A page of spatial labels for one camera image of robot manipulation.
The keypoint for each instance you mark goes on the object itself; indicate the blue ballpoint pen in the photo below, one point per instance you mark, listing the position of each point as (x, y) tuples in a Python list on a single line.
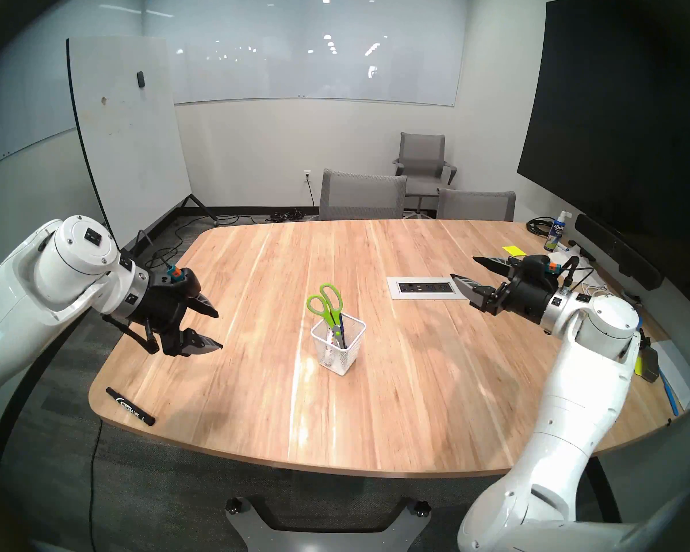
[(340, 332)]

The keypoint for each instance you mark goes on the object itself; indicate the rolling white whiteboard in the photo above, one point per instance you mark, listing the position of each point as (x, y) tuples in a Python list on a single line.
[(126, 131)]

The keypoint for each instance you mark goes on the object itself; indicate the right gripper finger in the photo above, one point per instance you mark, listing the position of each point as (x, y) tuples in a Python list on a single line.
[(477, 295), (497, 264)]

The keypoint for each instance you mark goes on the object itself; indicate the whiteboard cleaner spray bottle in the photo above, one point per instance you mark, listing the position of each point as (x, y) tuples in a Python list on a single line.
[(555, 234)]

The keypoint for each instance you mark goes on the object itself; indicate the large black wall screen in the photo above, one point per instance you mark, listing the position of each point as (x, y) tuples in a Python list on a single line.
[(615, 125)]

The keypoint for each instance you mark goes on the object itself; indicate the grey office chair with armrests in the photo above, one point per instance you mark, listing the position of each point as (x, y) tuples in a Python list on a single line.
[(422, 150)]

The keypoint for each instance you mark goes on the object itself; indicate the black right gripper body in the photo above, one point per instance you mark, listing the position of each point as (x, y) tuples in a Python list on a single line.
[(529, 298)]

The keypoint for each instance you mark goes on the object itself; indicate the white paper sheet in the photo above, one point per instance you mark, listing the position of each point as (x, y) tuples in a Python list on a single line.
[(678, 372)]

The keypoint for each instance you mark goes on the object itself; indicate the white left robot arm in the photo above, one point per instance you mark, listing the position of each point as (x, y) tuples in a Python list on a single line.
[(40, 303)]

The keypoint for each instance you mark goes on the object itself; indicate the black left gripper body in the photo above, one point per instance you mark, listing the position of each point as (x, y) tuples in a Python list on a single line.
[(164, 315)]

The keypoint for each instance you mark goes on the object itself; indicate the blue stick tool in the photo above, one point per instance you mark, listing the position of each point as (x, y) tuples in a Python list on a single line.
[(669, 393)]

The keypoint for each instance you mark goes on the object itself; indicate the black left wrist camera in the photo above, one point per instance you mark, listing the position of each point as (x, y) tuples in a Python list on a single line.
[(181, 280)]

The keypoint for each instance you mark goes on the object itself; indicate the yellow sticky note pad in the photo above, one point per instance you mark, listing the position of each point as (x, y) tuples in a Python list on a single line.
[(514, 250)]

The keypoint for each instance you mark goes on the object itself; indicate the grey mesh office chair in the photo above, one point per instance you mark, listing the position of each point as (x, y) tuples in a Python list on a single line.
[(362, 195), (476, 207)]

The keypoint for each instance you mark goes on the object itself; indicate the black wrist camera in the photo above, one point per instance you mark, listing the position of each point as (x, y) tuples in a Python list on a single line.
[(537, 264), (181, 280)]

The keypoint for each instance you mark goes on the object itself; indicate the white mesh pen holder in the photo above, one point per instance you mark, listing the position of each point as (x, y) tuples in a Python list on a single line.
[(353, 349)]

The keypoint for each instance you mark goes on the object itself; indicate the black video sound bar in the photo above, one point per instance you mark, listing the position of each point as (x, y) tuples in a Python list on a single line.
[(618, 252)]

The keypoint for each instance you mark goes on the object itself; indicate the silver table power outlet panel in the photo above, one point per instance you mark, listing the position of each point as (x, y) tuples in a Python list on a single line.
[(392, 289)]

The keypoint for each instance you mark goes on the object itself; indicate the black permanent marker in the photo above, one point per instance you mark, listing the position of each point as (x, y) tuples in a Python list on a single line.
[(129, 407)]

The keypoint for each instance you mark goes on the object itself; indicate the wide glass wall whiteboard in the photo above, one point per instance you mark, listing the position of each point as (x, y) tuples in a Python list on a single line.
[(310, 56)]

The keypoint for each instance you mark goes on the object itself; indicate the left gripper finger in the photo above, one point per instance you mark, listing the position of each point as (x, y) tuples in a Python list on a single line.
[(201, 344), (204, 306)]

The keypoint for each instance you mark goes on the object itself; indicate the yellow and black pad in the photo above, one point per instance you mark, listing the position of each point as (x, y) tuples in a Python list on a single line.
[(650, 364)]

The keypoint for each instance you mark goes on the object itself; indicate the small black bottle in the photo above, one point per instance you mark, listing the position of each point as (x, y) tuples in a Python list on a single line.
[(644, 339)]

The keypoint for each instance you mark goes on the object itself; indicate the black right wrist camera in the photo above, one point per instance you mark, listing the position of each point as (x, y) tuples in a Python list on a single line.
[(537, 264)]

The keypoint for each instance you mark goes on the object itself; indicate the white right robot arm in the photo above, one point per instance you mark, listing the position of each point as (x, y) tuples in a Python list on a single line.
[(575, 395)]

